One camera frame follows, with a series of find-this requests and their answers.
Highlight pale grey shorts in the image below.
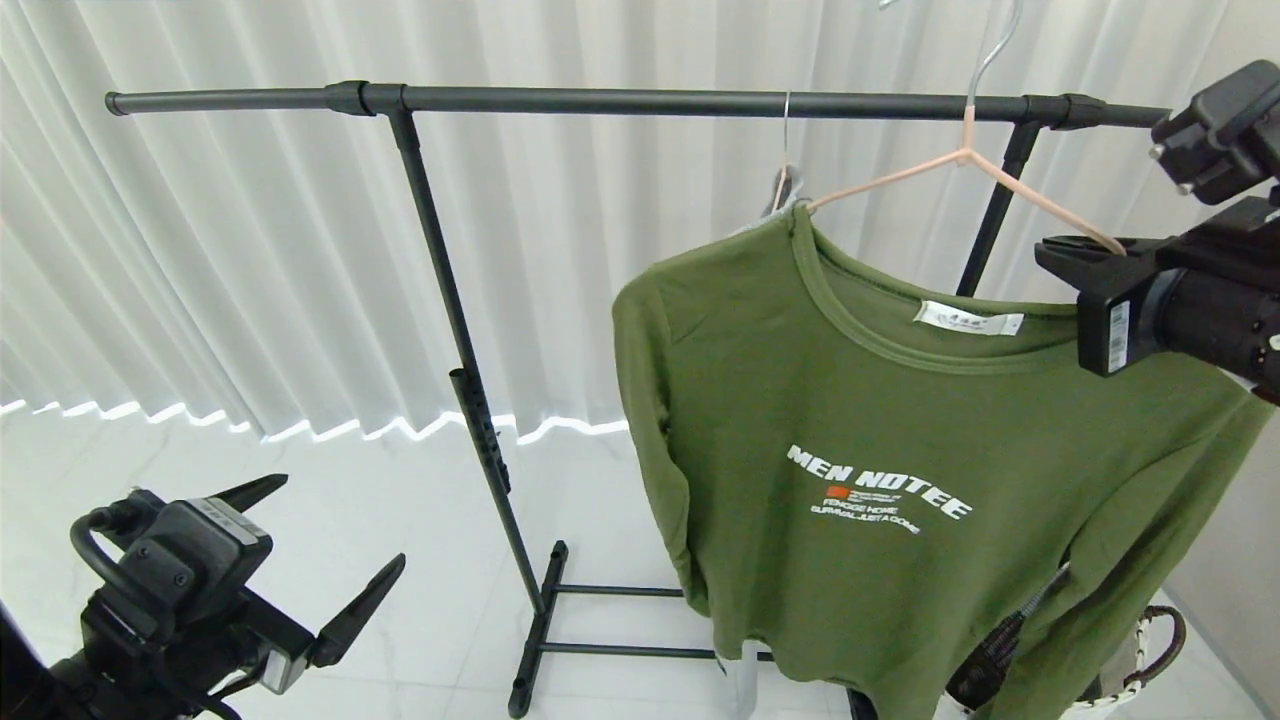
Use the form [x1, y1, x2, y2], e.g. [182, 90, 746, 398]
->
[725, 165, 806, 720]

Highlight green garment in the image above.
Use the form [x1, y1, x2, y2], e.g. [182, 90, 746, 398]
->
[612, 203, 1276, 720]

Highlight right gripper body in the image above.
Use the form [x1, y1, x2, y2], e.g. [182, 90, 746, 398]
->
[1078, 265, 1280, 401]

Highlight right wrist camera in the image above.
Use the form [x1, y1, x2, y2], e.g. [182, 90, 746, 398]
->
[1148, 60, 1280, 271]

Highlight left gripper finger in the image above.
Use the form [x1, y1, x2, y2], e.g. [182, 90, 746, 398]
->
[205, 473, 289, 516]
[308, 553, 407, 669]

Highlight white laundry basket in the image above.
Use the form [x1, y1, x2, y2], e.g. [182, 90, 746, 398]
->
[940, 565, 1188, 720]

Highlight pink clothes hanger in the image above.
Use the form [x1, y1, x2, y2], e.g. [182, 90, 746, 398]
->
[768, 92, 806, 216]
[805, 0, 1128, 257]

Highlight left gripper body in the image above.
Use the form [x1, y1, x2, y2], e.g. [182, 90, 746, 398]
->
[50, 598, 316, 720]

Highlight black clothes rack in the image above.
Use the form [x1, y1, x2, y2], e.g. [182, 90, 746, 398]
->
[105, 80, 1171, 719]

